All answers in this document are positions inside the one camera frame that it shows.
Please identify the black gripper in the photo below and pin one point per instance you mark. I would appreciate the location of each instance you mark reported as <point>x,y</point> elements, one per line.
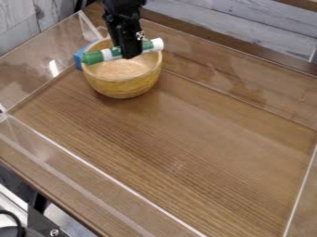
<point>122,17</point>

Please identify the blue block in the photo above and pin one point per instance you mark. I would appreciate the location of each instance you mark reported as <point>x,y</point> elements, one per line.
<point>79,53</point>

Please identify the black metal bracket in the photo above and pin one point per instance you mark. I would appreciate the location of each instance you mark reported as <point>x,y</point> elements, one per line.
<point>40,224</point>

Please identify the clear acrylic stand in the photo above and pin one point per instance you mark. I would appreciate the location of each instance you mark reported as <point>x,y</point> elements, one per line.
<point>91,33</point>

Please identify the green Expo marker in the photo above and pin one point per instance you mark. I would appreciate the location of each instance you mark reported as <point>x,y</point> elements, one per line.
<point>112,53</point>

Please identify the brown wooden bowl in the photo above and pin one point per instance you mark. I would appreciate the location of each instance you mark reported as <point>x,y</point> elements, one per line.
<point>123,78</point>

